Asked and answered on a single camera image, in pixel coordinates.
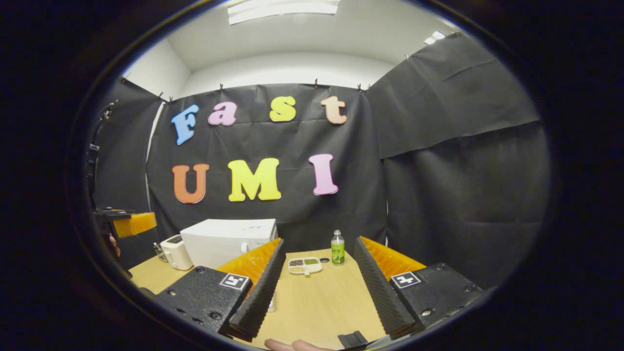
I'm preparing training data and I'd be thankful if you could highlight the black backdrop cloth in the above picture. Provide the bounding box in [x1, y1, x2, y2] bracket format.
[85, 33, 551, 291]

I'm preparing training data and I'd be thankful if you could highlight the white toaster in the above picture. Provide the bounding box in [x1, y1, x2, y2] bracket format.
[160, 234, 194, 271]

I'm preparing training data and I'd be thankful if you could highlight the white microwave oven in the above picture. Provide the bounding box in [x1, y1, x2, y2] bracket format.
[180, 218, 278, 270]

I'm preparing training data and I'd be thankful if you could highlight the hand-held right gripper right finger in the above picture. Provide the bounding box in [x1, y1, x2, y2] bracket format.
[353, 236, 484, 341]

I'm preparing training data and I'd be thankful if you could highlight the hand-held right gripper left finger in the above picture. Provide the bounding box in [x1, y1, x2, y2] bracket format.
[146, 237, 286, 343]

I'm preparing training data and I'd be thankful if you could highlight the green drink bottle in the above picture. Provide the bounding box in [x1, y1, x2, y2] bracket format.
[331, 230, 346, 265]

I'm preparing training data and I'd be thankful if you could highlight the large ceiling light panel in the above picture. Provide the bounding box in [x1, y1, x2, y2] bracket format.
[227, 0, 341, 26]

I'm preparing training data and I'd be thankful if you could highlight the white divided grain dish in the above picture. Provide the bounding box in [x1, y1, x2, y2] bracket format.
[288, 257, 323, 276]

